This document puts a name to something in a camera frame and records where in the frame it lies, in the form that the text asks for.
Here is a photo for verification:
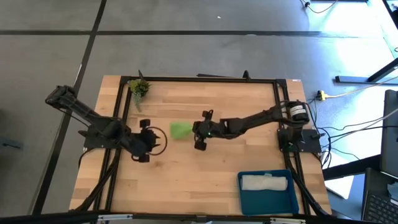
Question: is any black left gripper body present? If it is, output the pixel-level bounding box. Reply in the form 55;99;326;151
130;119;157;164

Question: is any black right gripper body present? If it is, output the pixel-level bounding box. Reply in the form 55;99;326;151
192;110;219;152

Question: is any green microfiber towel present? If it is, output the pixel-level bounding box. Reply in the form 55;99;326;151
169;121;195;141

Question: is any grey microfiber towel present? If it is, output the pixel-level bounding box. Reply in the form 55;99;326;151
241;173;289;192

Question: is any blue plastic basket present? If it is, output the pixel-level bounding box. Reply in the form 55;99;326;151
237;169;300;217

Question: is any artificial green potted plant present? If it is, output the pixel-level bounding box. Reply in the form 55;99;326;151
127;78;152;113

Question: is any aluminium rig bar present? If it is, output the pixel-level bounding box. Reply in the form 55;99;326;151
0;210;398;224

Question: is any white paper sheet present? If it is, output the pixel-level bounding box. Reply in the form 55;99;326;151
323;174;355;200

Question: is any black desk leg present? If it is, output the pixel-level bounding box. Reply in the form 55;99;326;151
335;57;398;84
322;154;382;181

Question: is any dark flat screen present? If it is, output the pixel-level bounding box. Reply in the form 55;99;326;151
379;89;398;179

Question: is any dark laptop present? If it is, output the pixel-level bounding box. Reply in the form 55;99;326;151
360;167;398;224

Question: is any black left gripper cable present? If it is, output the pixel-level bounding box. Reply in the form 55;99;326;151
146;126;169;156

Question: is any black table frame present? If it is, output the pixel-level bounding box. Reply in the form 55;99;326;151
70;70;331;218

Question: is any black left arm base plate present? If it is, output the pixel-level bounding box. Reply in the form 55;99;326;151
83;129;125;149

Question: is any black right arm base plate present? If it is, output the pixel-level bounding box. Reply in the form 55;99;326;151
277;128;322;153

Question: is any yellow floor cable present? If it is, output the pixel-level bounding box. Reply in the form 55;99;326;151
325;76;398;99

